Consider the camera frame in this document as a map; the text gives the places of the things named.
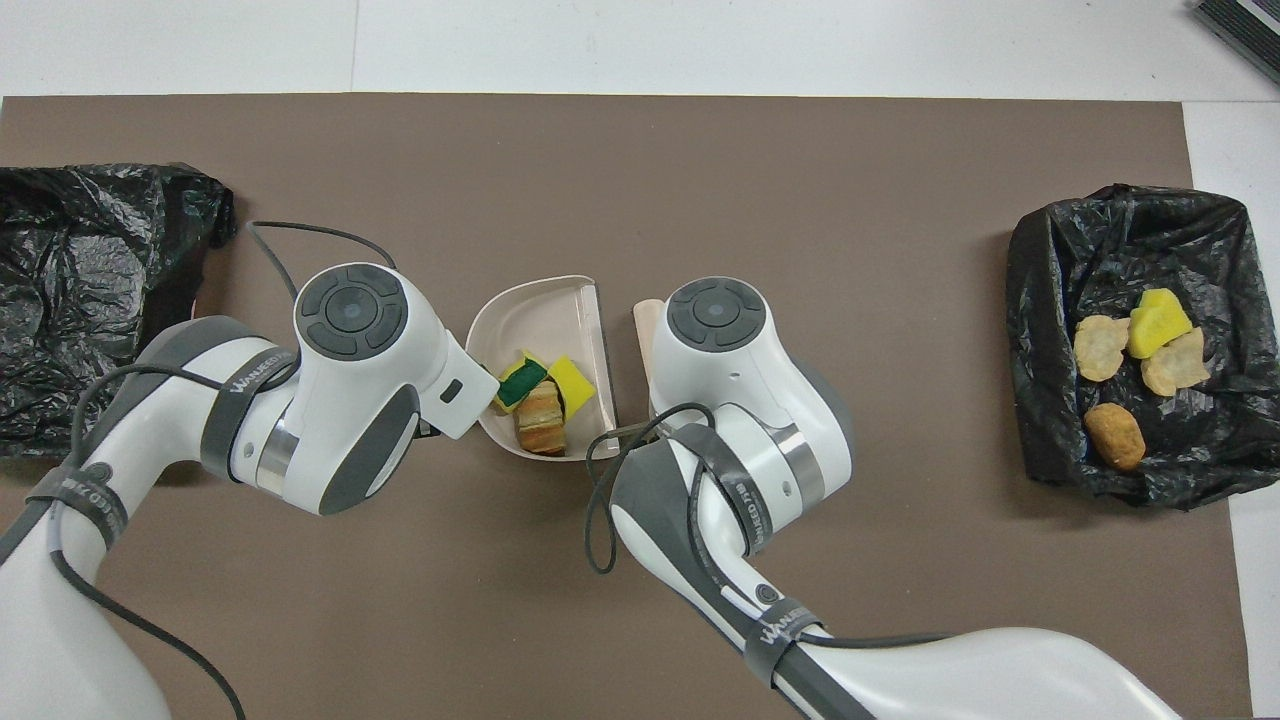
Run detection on pale oval sponge chunk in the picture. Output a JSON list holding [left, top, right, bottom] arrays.
[[1073, 314, 1132, 384]]

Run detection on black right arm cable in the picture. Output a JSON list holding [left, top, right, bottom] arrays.
[[584, 402, 956, 651]]

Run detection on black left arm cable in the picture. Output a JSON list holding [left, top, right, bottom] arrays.
[[48, 220, 399, 720]]

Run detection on pale tan sponge chunk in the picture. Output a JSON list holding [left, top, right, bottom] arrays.
[[514, 380, 569, 458]]

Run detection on yellow green sponge piece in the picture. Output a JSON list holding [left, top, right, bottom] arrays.
[[493, 351, 549, 414]]

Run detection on beige plastic dustpan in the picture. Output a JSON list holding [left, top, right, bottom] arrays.
[[465, 275, 620, 463]]

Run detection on dark ribbed device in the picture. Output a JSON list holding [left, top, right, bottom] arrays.
[[1190, 0, 1280, 86]]

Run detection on large yellow sponge piece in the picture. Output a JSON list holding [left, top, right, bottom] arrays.
[[1127, 288, 1194, 360]]

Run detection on pale angular sponge chunk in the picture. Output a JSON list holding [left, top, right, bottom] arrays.
[[1140, 328, 1212, 398]]

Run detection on black bag lined bin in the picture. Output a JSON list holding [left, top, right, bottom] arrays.
[[0, 163, 238, 461], [1007, 183, 1280, 511]]

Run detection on brown table mat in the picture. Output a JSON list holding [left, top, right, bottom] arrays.
[[0, 95, 1253, 720]]

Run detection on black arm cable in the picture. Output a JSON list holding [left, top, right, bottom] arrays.
[[584, 402, 956, 651], [48, 220, 399, 720]]

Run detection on brown bread-like sponge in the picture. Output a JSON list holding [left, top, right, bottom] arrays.
[[1083, 402, 1148, 472]]

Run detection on small yellow sponge piece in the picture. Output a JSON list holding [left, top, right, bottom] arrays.
[[546, 354, 599, 417]]

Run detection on beige hand brush black bristles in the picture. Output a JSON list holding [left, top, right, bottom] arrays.
[[632, 298, 667, 406]]

